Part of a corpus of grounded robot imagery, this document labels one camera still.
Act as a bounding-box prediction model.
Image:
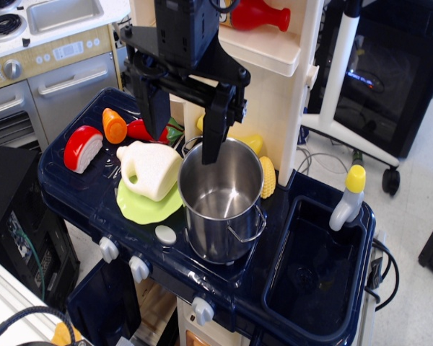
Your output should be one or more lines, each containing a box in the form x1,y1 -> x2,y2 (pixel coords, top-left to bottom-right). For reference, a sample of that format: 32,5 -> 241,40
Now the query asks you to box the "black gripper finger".
135,76 -> 170,141
202,83 -> 237,165

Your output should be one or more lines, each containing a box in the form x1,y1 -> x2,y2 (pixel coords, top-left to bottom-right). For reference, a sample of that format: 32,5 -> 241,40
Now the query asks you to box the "orange toy carrot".
102,108 -> 127,144

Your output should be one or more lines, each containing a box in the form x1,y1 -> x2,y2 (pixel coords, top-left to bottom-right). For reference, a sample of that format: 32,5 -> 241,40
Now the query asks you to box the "grey stove knob middle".
128,256 -> 150,283

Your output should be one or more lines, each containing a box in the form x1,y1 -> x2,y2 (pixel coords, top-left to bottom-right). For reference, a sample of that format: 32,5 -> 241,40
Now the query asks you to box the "black computer tower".
0,146 -> 80,311

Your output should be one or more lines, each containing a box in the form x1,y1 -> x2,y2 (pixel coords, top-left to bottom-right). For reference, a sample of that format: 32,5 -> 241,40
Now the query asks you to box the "grey stove knob left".
99,236 -> 119,263

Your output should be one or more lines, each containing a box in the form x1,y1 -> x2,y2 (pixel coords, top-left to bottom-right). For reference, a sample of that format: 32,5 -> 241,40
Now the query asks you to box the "red toy chili pepper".
127,117 -> 184,145

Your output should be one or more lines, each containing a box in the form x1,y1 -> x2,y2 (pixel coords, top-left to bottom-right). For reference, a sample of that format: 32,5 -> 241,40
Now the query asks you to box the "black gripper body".
121,26 -> 250,123

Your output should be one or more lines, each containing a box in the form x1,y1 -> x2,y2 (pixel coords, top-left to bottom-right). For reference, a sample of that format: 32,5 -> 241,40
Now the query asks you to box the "grey stove knob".
128,256 -> 150,283
191,297 -> 214,326
99,236 -> 119,263

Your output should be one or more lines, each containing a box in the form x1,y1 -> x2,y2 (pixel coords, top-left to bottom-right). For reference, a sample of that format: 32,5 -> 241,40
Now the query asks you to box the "cream toy kitchen shelf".
128,0 -> 325,187

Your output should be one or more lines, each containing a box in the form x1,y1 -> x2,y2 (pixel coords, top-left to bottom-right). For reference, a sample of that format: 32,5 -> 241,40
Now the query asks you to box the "yellow toy corn cob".
260,156 -> 276,199

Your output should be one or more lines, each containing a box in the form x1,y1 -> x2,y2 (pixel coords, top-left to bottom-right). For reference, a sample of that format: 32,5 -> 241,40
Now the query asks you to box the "yellow toy banana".
196,115 -> 263,156

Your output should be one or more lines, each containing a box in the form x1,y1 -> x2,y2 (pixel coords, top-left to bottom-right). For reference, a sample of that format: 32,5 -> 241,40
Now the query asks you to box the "cream toy milk jug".
116,141 -> 183,202

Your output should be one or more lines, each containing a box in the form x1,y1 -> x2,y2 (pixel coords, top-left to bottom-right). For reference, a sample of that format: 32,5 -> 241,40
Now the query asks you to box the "wooden grey toy kitchen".
0,1 -> 130,149

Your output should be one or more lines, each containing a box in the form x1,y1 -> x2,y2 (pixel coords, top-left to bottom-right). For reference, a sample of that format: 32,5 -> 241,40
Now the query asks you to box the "grey yellow toy faucet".
329,164 -> 367,231

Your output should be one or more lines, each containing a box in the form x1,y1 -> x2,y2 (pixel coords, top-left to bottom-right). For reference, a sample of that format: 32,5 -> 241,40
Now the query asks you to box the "navy toy kitchen counter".
38,88 -> 375,345

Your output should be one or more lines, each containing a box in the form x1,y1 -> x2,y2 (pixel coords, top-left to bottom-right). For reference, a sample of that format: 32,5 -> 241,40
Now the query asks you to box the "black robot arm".
121,1 -> 250,164

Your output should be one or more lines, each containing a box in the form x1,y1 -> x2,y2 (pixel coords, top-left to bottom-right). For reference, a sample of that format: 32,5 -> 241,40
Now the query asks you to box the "red white toy sushi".
64,125 -> 103,174

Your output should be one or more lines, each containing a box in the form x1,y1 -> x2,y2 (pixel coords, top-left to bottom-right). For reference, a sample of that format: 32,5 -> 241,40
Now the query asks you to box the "red toy ketchup bottle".
219,0 -> 291,32

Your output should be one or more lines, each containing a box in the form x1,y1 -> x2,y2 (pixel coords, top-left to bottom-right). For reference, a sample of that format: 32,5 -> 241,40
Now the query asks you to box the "stainless steel pot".
178,138 -> 267,264

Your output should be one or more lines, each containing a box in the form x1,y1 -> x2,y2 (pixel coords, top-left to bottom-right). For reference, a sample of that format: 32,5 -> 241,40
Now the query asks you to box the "black power cable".
364,239 -> 400,313

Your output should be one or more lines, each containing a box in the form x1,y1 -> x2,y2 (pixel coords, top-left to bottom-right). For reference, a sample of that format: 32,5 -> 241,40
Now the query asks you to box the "grey stove knob right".
191,297 -> 214,326

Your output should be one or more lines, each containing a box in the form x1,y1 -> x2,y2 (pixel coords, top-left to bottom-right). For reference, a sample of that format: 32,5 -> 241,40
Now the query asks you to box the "black braided cable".
0,305 -> 76,346

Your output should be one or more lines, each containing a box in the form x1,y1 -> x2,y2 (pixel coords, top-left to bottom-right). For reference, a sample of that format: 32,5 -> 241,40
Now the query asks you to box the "white rolling stand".
302,1 -> 401,196

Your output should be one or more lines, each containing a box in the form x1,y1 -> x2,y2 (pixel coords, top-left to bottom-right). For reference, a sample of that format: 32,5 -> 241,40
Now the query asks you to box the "green toy lettuce leaf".
116,180 -> 183,225

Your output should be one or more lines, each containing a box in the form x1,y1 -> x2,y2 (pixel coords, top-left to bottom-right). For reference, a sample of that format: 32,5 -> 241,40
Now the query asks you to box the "grey oval button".
154,225 -> 177,246

